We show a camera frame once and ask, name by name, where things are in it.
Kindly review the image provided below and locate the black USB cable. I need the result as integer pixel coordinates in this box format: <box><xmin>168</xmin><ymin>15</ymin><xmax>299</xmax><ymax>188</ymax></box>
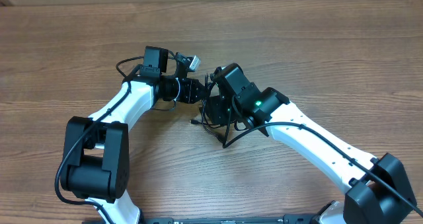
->
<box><xmin>190</xmin><ymin>72</ymin><xmax>229</xmax><ymax>144</ymax></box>

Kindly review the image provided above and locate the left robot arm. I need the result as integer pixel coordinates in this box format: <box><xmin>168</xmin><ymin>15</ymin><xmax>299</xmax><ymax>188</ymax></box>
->
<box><xmin>54</xmin><ymin>46</ymin><xmax>205</xmax><ymax>223</ymax></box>

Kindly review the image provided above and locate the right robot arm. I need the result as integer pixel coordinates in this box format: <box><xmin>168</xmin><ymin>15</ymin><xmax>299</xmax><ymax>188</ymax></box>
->
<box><xmin>204</xmin><ymin>63</ymin><xmax>422</xmax><ymax>223</ymax></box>

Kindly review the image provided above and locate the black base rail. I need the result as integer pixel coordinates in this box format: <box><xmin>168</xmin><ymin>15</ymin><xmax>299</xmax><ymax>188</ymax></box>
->
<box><xmin>139</xmin><ymin>213</ymin><xmax>317</xmax><ymax>224</ymax></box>

